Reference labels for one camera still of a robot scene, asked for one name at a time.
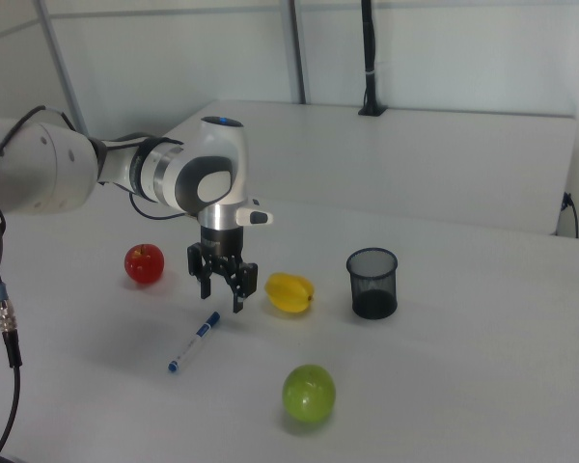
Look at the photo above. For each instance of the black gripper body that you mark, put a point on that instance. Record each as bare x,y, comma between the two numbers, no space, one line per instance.
222,241

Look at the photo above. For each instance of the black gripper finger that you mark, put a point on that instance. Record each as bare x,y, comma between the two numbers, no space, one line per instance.
203,275
243,284

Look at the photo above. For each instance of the blue white marker pen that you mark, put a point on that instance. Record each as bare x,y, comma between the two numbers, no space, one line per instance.
195,341

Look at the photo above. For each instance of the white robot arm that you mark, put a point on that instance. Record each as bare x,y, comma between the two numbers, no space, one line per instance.
125,169

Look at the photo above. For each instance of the black mesh pen cup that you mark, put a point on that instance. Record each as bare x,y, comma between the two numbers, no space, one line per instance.
372,289

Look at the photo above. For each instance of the yellow starfruit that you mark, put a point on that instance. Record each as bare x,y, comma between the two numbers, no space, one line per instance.
289,291

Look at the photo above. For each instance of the red apple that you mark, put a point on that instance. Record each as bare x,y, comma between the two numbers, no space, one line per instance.
144,263

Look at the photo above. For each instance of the green apple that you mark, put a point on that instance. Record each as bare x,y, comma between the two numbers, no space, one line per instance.
309,393

